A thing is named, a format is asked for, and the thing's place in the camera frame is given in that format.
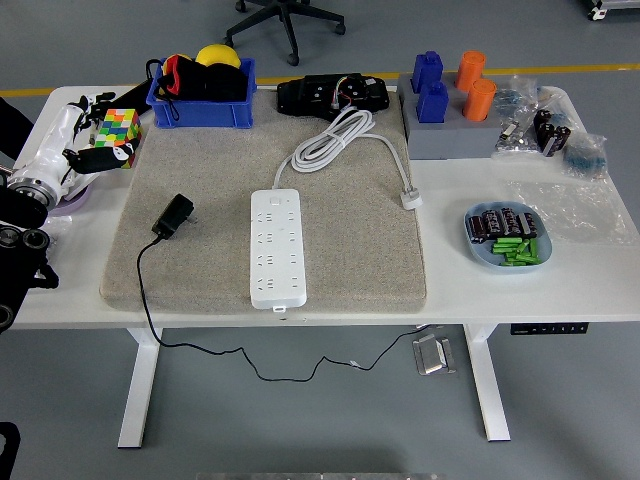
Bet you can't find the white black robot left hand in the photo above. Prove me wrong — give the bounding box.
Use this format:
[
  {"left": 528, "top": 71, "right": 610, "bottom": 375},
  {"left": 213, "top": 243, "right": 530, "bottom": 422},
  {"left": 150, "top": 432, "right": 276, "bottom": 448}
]
[{"left": 14, "top": 92, "right": 140, "bottom": 201}]

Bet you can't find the black plug adapter with cord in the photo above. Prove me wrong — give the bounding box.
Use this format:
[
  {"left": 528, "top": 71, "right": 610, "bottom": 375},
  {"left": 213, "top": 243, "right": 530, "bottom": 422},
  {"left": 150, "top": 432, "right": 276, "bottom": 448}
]
[{"left": 135, "top": 193, "right": 434, "bottom": 385}]

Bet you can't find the white power strip with cord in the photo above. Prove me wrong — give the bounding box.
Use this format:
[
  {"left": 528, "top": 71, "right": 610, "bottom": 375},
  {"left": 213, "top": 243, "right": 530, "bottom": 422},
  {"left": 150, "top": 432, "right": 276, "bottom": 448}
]
[{"left": 249, "top": 108, "right": 424, "bottom": 314}]

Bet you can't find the purple tray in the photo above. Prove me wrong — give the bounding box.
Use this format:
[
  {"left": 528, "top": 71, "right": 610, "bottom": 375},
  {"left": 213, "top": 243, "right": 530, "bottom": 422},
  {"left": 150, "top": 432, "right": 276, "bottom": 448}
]
[{"left": 47, "top": 187, "right": 94, "bottom": 217}]

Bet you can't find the colourful puzzle cube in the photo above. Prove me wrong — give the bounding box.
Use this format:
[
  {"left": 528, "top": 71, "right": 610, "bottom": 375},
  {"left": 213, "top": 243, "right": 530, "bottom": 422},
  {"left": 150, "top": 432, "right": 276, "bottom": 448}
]
[{"left": 93, "top": 107, "right": 143, "bottom": 171}]

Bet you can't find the clear bag of white parts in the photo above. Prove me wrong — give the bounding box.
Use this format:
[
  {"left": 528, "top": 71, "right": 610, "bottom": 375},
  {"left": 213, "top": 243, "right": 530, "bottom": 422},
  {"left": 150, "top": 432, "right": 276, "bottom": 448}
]
[{"left": 34, "top": 214, "right": 66, "bottom": 261}]

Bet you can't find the black flat long box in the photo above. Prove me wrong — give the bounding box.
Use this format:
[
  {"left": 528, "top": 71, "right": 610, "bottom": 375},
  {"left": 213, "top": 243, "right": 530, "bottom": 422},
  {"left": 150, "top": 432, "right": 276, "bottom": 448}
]
[{"left": 94, "top": 82, "right": 156, "bottom": 119}]

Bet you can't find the blue plastic bin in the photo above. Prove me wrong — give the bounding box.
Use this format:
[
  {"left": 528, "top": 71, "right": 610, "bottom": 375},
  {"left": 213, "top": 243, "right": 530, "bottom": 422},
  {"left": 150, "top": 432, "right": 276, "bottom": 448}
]
[{"left": 145, "top": 57, "right": 258, "bottom": 130}]

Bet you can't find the black red fabric pouch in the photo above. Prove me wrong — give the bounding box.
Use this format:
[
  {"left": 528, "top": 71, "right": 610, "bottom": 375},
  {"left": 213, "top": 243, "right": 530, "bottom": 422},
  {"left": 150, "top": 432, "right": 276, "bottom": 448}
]
[{"left": 145, "top": 53, "right": 249, "bottom": 121}]

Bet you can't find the yellow ball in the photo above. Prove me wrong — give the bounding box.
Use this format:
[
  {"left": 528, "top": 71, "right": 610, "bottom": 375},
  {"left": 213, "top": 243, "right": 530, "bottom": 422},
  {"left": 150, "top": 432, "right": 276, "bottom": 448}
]
[{"left": 195, "top": 43, "right": 242, "bottom": 69}]

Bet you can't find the white table leg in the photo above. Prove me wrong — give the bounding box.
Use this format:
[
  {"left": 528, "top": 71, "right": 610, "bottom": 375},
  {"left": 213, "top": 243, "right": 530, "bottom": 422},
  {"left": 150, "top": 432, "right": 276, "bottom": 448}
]
[
  {"left": 117, "top": 327, "right": 164, "bottom": 449},
  {"left": 462, "top": 324, "right": 512, "bottom": 444}
]

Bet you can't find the black office chair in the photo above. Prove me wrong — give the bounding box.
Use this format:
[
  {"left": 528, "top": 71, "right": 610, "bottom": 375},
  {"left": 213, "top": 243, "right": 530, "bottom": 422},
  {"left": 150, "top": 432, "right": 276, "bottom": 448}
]
[{"left": 222, "top": 0, "right": 347, "bottom": 67}]

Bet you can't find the grey-brown mat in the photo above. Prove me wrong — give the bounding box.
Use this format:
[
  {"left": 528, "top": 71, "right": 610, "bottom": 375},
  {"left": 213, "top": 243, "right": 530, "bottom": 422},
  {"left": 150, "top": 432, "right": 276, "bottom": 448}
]
[{"left": 98, "top": 88, "right": 429, "bottom": 315}]

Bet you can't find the blue bottle-shaped block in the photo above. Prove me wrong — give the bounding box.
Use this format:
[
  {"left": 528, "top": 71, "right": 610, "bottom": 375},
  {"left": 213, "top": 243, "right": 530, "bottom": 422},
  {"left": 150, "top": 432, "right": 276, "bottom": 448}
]
[
  {"left": 411, "top": 50, "right": 445, "bottom": 95},
  {"left": 416, "top": 80, "right": 450, "bottom": 124}
]

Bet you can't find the grey block holder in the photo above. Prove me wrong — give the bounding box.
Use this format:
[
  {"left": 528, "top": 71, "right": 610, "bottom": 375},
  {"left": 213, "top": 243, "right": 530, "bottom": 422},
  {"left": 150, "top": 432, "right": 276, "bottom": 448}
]
[{"left": 397, "top": 72, "right": 506, "bottom": 162}]

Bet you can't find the orange cylinder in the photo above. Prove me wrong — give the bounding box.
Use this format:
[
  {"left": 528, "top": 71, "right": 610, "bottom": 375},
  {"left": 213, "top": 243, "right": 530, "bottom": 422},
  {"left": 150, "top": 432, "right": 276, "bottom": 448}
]
[
  {"left": 462, "top": 78, "right": 498, "bottom": 122},
  {"left": 454, "top": 50, "right": 488, "bottom": 93}
]

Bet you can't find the dark wrapped candy bar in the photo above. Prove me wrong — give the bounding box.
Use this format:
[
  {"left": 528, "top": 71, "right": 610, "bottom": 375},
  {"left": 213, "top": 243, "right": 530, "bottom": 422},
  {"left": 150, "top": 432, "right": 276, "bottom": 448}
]
[
  {"left": 480, "top": 209, "right": 504, "bottom": 238},
  {"left": 517, "top": 212, "right": 540, "bottom": 239},
  {"left": 467, "top": 214, "right": 489, "bottom": 244},
  {"left": 499, "top": 207, "right": 522, "bottom": 237}
]

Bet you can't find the metal floor socket plate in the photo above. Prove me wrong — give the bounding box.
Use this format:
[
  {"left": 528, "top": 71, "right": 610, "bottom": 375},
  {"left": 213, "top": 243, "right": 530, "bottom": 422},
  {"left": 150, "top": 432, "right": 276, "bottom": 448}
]
[{"left": 411, "top": 333, "right": 457, "bottom": 377}]

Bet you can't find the light blue dish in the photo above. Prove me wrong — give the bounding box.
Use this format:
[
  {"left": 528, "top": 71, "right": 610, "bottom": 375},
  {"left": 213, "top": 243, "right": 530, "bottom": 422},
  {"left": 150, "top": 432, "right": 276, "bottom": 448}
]
[{"left": 463, "top": 200, "right": 553, "bottom": 275}]

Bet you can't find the clear bag of metal parts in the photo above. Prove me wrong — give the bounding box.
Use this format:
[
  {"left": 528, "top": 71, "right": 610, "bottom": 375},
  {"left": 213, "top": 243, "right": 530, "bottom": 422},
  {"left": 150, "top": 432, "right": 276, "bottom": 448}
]
[{"left": 492, "top": 117, "right": 544, "bottom": 161}]

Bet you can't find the clear bag of small parts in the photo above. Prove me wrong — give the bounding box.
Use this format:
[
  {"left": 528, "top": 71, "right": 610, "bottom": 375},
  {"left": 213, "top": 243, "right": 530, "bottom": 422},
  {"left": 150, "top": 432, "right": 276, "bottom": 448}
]
[{"left": 492, "top": 74, "right": 576, "bottom": 126}]

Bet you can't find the bag of black capacitors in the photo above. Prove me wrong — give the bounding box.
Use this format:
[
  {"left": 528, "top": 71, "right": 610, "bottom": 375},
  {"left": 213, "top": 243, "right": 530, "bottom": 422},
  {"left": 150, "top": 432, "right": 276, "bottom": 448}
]
[{"left": 532, "top": 109, "right": 573, "bottom": 159}]

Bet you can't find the large empty clear bag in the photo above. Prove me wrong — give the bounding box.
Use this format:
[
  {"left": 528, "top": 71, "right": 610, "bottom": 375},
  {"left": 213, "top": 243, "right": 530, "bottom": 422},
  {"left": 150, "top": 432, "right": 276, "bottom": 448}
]
[{"left": 504, "top": 177, "right": 639, "bottom": 246}]

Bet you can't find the black desk control panel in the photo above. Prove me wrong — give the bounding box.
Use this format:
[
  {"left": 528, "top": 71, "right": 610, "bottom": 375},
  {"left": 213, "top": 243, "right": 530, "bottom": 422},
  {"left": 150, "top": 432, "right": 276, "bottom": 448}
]
[{"left": 509, "top": 323, "right": 590, "bottom": 336}]

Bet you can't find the bag of blue components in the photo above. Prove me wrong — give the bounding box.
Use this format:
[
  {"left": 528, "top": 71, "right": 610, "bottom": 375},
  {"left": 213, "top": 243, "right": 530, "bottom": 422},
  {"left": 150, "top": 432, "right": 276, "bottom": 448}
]
[{"left": 560, "top": 133, "right": 610, "bottom": 181}]

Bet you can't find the white cart with caster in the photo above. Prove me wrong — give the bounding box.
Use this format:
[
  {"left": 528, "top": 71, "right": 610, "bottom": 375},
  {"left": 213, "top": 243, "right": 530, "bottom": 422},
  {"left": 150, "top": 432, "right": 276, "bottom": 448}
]
[{"left": 584, "top": 0, "right": 640, "bottom": 22}]

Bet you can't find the black electronic module with wires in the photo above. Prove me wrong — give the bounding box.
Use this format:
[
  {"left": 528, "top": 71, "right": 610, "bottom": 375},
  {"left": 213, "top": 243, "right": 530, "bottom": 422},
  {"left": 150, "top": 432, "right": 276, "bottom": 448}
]
[{"left": 276, "top": 72, "right": 391, "bottom": 120}]

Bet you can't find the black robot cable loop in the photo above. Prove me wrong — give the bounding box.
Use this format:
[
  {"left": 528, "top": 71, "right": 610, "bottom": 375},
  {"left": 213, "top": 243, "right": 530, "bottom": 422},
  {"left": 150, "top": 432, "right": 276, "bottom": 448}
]
[{"left": 0, "top": 422, "right": 21, "bottom": 476}]

